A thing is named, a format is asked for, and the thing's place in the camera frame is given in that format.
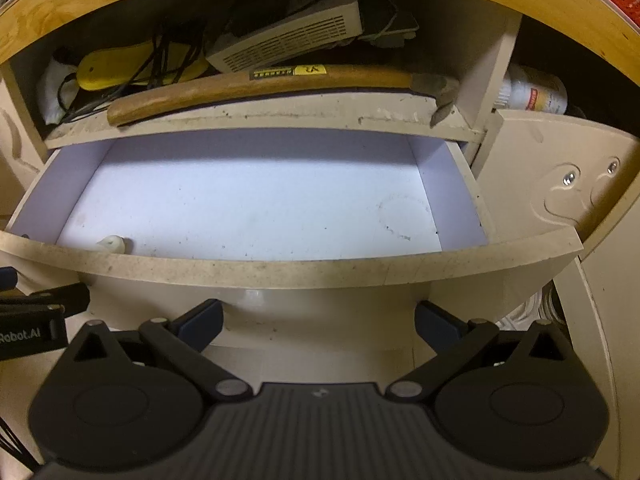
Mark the yellow plastic device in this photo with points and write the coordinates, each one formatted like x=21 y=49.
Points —
x=115 y=67

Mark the white bottle with orange label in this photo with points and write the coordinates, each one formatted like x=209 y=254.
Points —
x=537 y=92

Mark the cream cabinet drawer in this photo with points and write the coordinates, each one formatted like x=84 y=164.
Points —
x=250 y=200

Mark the dark folded pouch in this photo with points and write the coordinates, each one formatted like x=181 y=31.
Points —
x=390 y=22

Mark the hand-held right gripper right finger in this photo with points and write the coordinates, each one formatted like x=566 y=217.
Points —
x=436 y=327

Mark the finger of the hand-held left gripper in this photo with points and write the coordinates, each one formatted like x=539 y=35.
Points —
x=55 y=299
x=6 y=279

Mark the small white round ornament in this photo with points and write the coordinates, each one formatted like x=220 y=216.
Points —
x=111 y=244

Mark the white vented router box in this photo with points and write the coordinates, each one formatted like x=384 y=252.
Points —
x=295 y=32

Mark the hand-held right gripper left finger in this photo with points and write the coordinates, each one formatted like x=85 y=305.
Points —
x=200 y=324

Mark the white cloth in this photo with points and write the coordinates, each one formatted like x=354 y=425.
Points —
x=52 y=95

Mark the cream cabinet door panel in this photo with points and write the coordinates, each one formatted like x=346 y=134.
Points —
x=540 y=155

